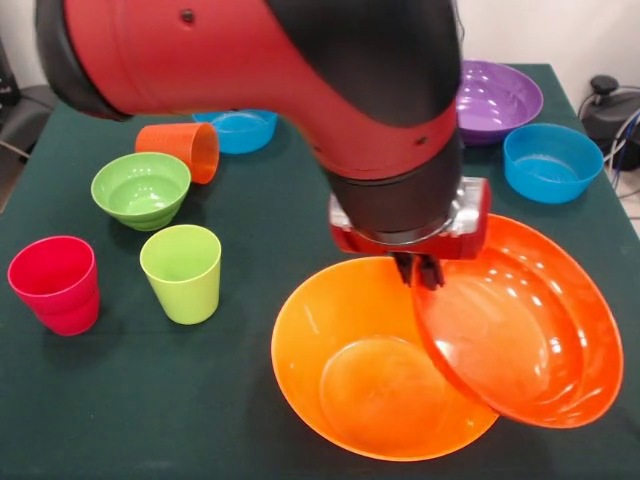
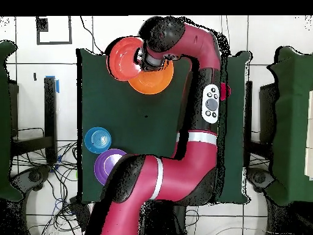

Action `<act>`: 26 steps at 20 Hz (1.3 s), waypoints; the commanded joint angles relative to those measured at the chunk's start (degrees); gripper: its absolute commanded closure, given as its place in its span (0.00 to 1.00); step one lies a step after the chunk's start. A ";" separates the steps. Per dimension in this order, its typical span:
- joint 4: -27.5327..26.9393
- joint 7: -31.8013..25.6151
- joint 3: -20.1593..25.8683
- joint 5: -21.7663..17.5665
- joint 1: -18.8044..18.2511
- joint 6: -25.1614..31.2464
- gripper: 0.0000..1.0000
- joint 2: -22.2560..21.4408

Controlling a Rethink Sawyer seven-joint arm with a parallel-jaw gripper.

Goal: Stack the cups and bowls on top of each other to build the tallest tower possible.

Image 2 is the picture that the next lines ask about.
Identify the red-orange plastic bowl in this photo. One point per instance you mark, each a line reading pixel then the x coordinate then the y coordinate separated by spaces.
pixel 121 61

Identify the crimson pink plastic cup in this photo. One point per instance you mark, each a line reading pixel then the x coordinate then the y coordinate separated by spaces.
pixel 226 91

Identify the blue plastic bowl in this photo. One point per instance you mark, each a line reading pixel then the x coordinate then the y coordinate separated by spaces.
pixel 97 140

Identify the dark green tablecloth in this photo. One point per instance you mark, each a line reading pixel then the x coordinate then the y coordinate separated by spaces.
pixel 134 117

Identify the green cloth side table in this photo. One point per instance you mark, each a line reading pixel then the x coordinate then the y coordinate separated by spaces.
pixel 5 122
pixel 293 122

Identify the black frame with blue tape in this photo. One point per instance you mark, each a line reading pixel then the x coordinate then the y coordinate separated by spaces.
pixel 50 110

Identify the purple plastic bowl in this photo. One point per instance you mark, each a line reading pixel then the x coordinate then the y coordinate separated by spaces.
pixel 102 166

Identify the dark grey office chair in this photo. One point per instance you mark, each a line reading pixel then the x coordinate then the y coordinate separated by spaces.
pixel 34 176
pixel 259 177

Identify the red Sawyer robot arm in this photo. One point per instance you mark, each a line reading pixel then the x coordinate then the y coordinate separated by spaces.
pixel 185 171

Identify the beige boxes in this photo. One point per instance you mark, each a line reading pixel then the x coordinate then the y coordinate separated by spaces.
pixel 310 146

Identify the black furniture panel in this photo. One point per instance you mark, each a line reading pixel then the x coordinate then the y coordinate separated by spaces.
pixel 266 112
pixel 13 110

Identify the orange plastic bowl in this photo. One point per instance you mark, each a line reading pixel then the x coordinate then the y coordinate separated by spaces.
pixel 151 83

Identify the black post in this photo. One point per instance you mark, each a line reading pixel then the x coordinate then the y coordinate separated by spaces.
pixel 249 110

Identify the black box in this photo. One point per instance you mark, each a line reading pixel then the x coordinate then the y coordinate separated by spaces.
pixel 79 213

